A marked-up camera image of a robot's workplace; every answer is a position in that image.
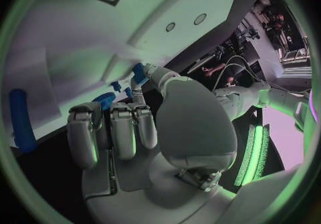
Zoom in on white task board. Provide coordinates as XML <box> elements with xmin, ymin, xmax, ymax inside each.
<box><xmin>2</xmin><ymin>0</ymin><xmax>243</xmax><ymax>150</ymax></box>

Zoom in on glowing light bar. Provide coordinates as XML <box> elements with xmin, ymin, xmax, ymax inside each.
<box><xmin>233</xmin><ymin>122</ymin><xmax>271</xmax><ymax>187</ymax></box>

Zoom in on white cable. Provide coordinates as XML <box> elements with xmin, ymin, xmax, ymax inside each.
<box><xmin>212</xmin><ymin>55</ymin><xmax>267</xmax><ymax>94</ymax></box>
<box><xmin>218</xmin><ymin>63</ymin><xmax>273</xmax><ymax>89</ymax></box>

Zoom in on blue gear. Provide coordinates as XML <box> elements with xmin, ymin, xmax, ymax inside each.
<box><xmin>91</xmin><ymin>91</ymin><xmax>117</xmax><ymax>112</ymax></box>

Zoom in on blue block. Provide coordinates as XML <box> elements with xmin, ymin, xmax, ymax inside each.
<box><xmin>131</xmin><ymin>63</ymin><xmax>151</xmax><ymax>86</ymax></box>

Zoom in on long blue cylinder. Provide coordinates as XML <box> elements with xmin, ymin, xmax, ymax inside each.
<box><xmin>9</xmin><ymin>89</ymin><xmax>39</xmax><ymax>153</ymax></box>

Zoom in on person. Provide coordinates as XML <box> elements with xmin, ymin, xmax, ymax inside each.
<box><xmin>201</xmin><ymin>61</ymin><xmax>237</xmax><ymax>86</ymax></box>

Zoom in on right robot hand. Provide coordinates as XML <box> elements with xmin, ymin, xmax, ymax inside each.
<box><xmin>67</xmin><ymin>63</ymin><xmax>238</xmax><ymax>224</ymax></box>

